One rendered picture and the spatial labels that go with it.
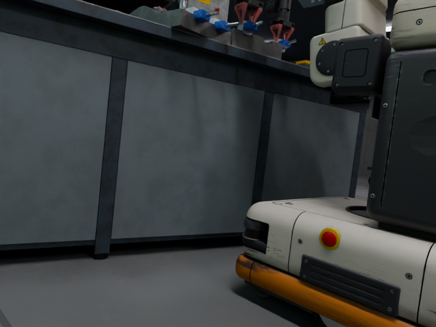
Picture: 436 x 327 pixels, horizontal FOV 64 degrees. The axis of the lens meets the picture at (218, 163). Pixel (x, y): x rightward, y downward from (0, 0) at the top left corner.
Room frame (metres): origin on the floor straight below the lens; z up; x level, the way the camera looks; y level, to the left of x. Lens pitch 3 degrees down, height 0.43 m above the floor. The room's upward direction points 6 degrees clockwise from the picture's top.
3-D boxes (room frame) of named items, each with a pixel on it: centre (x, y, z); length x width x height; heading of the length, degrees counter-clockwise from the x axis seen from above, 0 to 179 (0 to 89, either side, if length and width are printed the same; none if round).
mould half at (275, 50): (1.68, 0.02, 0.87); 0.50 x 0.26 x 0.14; 32
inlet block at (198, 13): (1.20, 0.10, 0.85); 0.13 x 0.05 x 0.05; 49
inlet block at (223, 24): (1.28, 0.03, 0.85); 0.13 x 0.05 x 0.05; 49
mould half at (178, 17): (1.41, 0.28, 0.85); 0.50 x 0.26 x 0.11; 49
